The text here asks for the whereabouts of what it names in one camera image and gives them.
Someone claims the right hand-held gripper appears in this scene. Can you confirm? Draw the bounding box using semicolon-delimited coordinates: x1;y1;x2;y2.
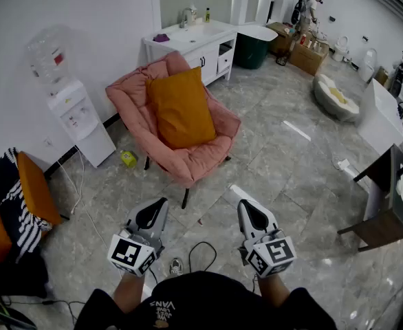
237;199;298;278

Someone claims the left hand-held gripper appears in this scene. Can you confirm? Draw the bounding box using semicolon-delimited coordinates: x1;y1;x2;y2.
107;197;170;277

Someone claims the orange fabric pillowcase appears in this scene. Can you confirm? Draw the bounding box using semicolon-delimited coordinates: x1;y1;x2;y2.
145;66;218;151

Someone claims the person's left forearm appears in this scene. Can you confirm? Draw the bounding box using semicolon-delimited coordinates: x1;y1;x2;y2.
113;272;146;315

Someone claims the person's right forearm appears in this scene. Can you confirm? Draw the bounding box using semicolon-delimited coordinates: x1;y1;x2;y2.
256;274;292;309

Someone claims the grey bean bag cushion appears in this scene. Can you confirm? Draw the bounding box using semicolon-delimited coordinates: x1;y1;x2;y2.
312;74;361;123

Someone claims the person's grey shoe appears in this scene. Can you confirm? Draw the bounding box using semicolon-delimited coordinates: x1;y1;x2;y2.
169;257;185;276

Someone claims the yellow-green carton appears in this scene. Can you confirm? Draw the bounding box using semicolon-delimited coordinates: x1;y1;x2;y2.
120;150;139;169

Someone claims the pink padded armchair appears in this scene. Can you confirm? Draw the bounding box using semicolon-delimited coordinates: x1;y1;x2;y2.
105;50;242;210

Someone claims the person's black t-shirt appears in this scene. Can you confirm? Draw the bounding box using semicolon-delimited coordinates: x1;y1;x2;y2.
73;271;337;330

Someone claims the white water dispenser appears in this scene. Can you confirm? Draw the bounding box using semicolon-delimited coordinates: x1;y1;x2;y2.
46;77;117;169

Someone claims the dark wooden stand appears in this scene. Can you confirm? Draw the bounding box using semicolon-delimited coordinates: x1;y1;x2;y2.
336;144;403;254

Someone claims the orange chair with striped blanket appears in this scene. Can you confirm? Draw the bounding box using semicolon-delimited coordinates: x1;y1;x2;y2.
0;146;53;265

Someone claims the white block table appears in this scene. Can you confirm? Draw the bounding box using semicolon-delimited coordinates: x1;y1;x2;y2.
356;78;403;156

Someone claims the large cardboard box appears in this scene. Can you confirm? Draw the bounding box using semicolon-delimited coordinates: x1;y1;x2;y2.
288;34;330;77

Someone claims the dark green tub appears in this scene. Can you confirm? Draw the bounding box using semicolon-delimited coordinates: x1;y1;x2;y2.
237;25;279;70

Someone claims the white vanity cabinet with sink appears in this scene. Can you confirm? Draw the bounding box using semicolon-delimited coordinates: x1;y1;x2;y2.
141;19;239;87

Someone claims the low cardboard box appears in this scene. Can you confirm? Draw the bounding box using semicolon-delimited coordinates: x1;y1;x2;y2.
266;21;297;56

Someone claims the clear water dispenser bottle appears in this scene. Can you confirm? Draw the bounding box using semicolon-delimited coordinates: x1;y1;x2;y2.
25;25;73;85

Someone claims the white toilet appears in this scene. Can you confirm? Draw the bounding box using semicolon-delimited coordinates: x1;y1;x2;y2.
331;35;351;63

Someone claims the chrome faucet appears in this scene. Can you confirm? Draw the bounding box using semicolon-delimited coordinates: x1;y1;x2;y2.
179;8;196;30

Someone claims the black cable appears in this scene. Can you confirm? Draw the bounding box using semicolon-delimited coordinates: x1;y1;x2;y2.
187;241;218;275

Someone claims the white power cable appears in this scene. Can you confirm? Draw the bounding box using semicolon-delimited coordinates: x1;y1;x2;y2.
56;147;110;251

